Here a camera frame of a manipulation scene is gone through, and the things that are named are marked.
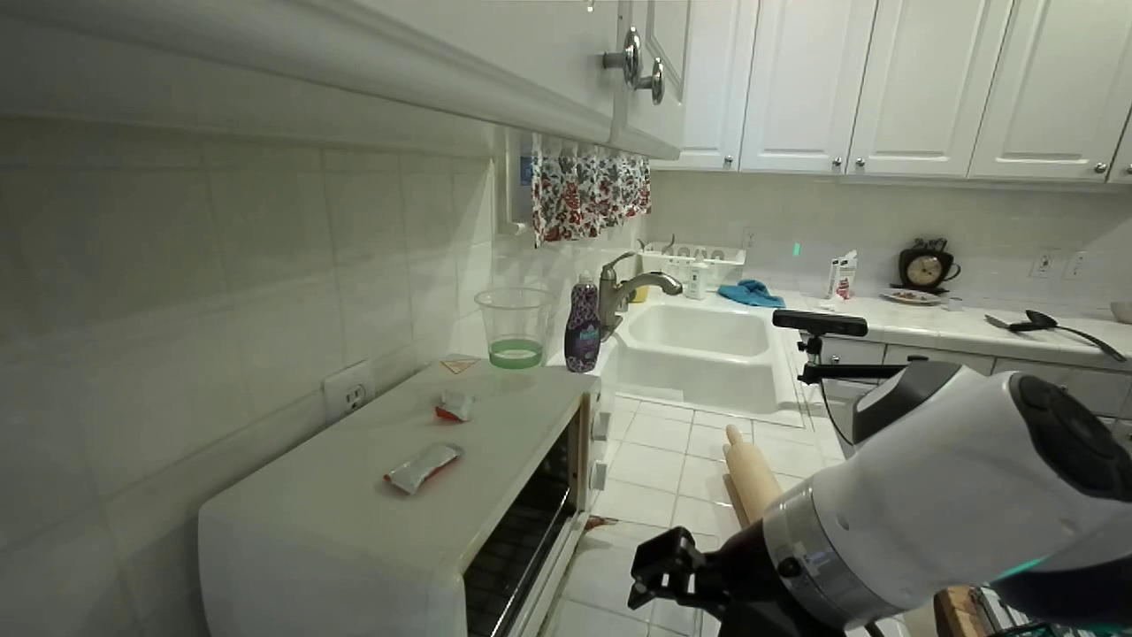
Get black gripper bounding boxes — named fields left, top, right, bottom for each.
left=626, top=523, right=828, bottom=637

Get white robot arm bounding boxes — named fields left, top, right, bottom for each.
left=626, top=362, right=1132, bottom=637

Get white toaster oven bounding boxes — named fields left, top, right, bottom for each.
left=199, top=363, right=598, bottom=637

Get white kitchen sink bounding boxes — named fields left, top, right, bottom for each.
left=602, top=301, right=797, bottom=414

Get blue sponge cloth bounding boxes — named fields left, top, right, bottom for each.
left=719, top=278, right=784, bottom=308

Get white dish rack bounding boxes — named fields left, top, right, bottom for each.
left=639, top=242, right=745, bottom=286

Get metal sink faucet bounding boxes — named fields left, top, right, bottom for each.
left=598, top=251, right=684, bottom=333

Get small white bottle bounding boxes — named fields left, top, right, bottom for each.
left=828, top=251, right=858, bottom=301

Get red white packet far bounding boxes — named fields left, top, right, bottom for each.
left=434, top=394, right=473, bottom=425

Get clear cup green base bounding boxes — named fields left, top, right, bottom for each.
left=473, top=286, right=548, bottom=371

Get black round clock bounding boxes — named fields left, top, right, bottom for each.
left=897, top=237, right=956, bottom=295

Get floral hanging cloth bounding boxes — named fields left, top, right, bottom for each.
left=521, top=140, right=651, bottom=242

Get white upper cabinets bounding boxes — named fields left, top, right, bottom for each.
left=0, top=0, right=1132, bottom=186

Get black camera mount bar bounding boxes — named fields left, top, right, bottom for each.
left=770, top=308, right=897, bottom=385

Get wall power outlet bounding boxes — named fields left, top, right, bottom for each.
left=323, top=363, right=376, bottom=418

